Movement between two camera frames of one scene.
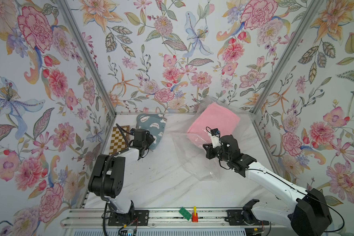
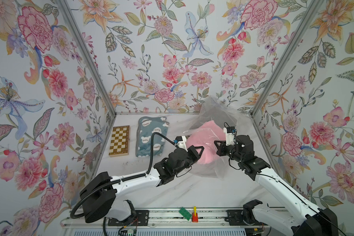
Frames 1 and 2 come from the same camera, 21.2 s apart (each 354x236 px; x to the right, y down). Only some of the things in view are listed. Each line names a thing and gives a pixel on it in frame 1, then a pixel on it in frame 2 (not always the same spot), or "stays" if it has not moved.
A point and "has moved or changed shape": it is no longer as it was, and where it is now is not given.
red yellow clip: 194,215 stays
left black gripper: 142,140 → 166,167
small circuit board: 128,232 stays
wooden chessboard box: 118,142 stays
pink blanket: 215,116 has moved or changed shape
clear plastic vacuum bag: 212,114 stays
